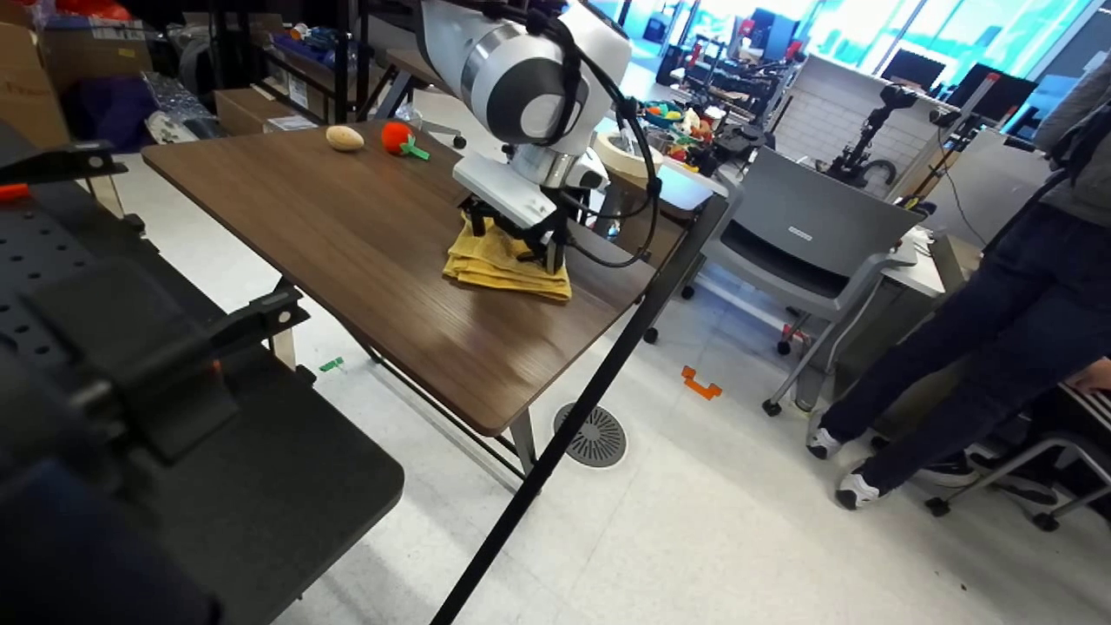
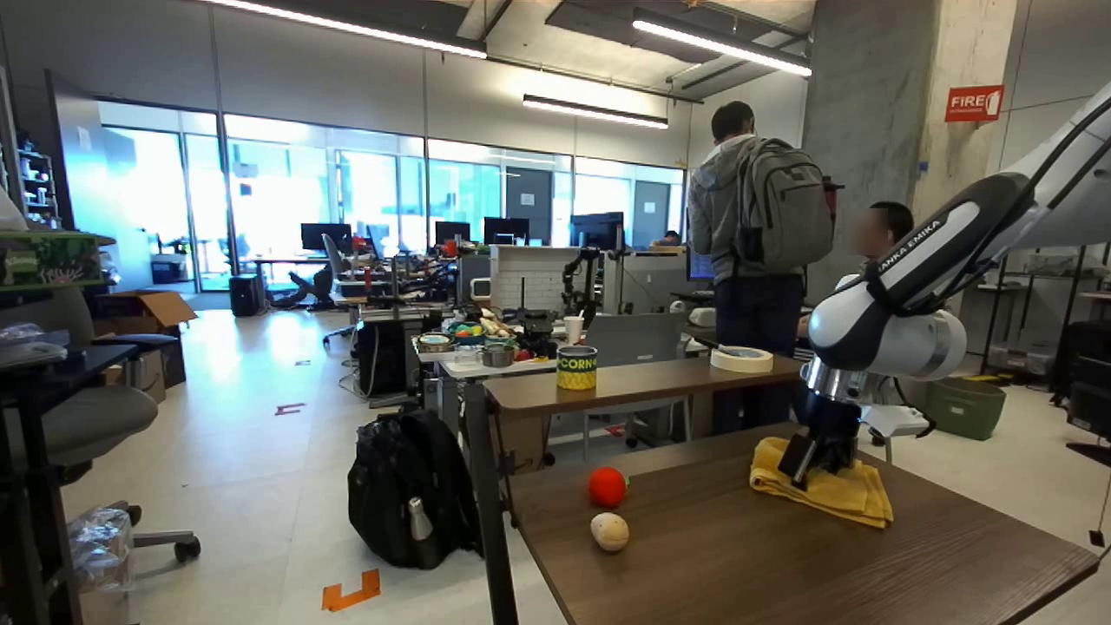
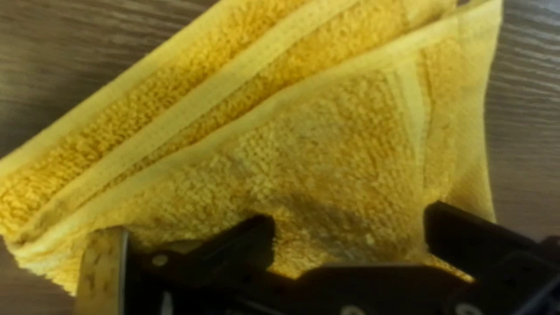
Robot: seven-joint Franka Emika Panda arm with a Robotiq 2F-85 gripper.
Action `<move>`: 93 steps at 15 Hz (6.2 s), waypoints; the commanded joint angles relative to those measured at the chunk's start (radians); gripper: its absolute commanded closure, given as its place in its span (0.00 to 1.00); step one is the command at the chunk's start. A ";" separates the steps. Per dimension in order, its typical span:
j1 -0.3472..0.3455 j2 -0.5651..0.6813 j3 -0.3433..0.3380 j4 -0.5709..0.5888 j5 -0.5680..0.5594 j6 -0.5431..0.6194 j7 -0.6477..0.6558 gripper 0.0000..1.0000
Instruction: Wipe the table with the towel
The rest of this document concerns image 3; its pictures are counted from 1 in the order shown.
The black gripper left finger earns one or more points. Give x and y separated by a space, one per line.
106 273

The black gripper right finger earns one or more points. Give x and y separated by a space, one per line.
501 262

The yellow towel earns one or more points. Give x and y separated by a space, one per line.
326 133

